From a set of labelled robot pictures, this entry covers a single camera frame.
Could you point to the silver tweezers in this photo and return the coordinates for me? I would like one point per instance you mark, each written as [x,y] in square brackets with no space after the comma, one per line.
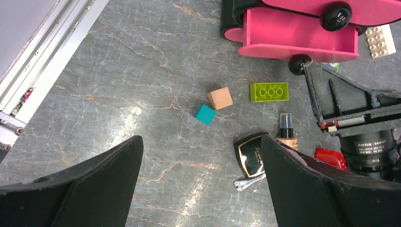
[242,184]

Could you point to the black pink drawer organizer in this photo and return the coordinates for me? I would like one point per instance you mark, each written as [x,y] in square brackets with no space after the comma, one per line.
[303,30]

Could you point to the green lego brick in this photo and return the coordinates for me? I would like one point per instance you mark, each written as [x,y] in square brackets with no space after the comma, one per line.
[269,92]

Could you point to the green number blocks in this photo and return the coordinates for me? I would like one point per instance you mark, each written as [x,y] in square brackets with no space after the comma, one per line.
[333,66]

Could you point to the foundation bottle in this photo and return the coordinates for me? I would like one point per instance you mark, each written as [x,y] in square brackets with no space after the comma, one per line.
[286,132]

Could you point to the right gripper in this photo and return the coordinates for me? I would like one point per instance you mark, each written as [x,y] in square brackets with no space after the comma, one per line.
[362,118]

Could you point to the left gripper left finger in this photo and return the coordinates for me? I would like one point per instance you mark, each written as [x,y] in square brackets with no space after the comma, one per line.
[94,193]

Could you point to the red D-shaped toy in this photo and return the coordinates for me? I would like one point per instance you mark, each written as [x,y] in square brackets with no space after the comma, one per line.
[330,157]

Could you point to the black compact case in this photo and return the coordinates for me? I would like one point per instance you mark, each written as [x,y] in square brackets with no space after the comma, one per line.
[247,152]

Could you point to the teal cube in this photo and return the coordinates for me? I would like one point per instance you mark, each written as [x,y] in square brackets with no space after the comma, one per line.
[205,114]

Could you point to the white lego brick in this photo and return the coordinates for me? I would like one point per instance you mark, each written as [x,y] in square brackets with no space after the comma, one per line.
[380,41]

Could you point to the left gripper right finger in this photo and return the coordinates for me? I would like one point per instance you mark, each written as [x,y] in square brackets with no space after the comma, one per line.
[307,192]

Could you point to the wooden cube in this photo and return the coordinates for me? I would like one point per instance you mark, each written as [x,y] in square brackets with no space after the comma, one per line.
[220,98]

